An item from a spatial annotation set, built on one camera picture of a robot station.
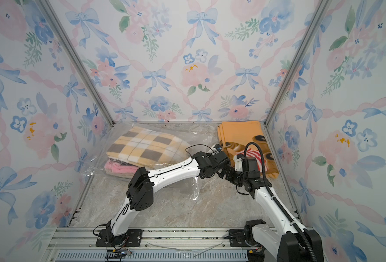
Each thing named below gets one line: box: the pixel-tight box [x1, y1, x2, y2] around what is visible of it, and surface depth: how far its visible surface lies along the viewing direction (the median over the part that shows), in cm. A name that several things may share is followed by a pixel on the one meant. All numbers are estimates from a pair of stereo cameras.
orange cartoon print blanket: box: [217, 121, 280, 179], surface depth 109 cm
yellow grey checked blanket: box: [106, 126, 192, 168], surface depth 90 cm
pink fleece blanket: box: [104, 158, 140, 178], surface depth 86 cm
